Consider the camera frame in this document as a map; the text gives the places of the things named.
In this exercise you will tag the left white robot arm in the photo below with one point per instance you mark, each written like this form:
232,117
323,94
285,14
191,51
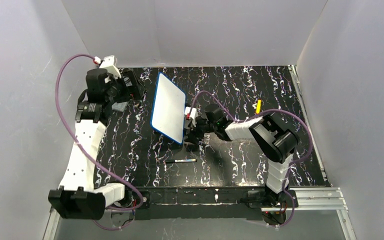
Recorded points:
87,188

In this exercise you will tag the aluminium front rail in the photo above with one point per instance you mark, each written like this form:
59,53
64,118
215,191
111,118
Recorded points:
320,198

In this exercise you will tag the blue framed whiteboard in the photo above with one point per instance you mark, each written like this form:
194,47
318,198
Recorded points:
168,109

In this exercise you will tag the yellow marker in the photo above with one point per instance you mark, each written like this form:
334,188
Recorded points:
258,106

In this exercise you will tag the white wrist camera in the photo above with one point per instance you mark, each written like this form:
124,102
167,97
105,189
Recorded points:
191,114
109,63

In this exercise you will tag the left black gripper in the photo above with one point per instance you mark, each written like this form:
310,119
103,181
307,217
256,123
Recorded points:
132,87

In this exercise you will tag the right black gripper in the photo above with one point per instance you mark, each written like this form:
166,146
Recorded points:
191,127

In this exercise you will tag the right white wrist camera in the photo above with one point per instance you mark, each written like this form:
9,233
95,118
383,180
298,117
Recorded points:
191,114

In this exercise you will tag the clear plastic organizer box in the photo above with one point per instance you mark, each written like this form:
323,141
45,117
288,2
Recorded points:
119,106

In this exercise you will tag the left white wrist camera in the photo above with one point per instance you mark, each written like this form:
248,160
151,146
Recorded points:
109,63

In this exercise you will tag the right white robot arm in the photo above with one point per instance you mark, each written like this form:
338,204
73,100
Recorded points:
274,137

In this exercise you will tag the black white marker pen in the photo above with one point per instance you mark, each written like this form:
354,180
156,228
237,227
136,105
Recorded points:
179,161

